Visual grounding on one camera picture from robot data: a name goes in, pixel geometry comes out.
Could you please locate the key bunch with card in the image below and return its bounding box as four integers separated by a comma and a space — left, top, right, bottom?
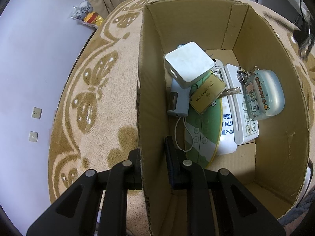
190, 73, 241, 115

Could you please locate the upper wall socket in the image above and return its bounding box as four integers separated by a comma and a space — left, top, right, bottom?
31, 107, 42, 119

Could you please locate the yellow oval board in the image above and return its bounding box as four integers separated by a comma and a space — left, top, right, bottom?
184, 75, 223, 170

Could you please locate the brown cardboard box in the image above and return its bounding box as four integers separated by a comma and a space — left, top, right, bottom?
131, 0, 314, 235

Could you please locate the blue cartoon earphone case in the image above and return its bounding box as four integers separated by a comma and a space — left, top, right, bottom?
237, 66, 285, 120

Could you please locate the light blue gadget with strap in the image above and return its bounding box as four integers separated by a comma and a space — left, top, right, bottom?
167, 44, 194, 153

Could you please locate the wall socket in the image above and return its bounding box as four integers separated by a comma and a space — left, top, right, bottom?
31, 107, 42, 119
29, 131, 38, 142

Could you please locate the white square box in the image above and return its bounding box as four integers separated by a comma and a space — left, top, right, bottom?
165, 41, 215, 89

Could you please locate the lower wall socket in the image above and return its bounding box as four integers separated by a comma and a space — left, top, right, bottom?
29, 131, 38, 142

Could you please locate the beige patterned round rug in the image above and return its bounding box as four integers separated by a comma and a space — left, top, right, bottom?
47, 0, 315, 236

